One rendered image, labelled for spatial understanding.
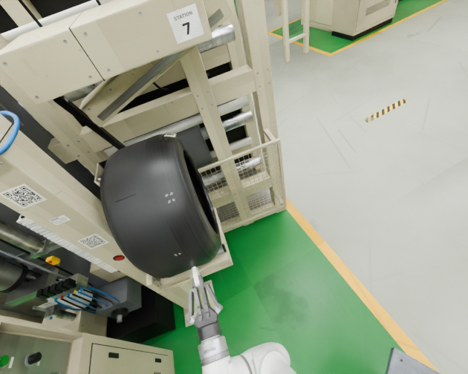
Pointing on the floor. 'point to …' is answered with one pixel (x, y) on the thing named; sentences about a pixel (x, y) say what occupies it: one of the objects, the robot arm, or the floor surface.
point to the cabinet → (360, 17)
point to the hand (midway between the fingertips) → (196, 276)
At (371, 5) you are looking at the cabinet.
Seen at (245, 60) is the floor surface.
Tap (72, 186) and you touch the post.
